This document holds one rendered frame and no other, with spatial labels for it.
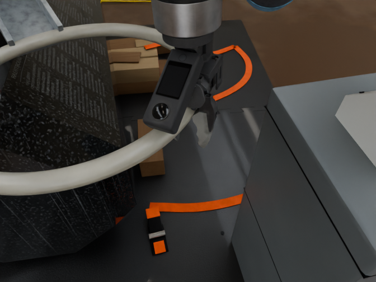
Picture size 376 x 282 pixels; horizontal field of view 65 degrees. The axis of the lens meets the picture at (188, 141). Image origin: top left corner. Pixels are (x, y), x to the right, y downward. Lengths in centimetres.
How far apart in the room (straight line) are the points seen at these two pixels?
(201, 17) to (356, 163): 38
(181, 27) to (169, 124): 12
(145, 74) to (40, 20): 111
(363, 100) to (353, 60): 200
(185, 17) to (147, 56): 161
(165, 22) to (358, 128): 41
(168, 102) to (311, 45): 231
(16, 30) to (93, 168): 53
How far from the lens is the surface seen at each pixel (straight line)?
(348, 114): 64
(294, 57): 245
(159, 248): 134
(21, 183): 43
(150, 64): 190
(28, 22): 87
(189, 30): 38
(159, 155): 145
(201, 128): 49
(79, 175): 41
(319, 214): 62
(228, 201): 145
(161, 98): 40
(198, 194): 146
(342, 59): 257
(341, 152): 61
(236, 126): 177
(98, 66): 114
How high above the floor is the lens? 127
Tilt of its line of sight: 49 degrees down
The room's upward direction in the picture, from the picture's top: straight up
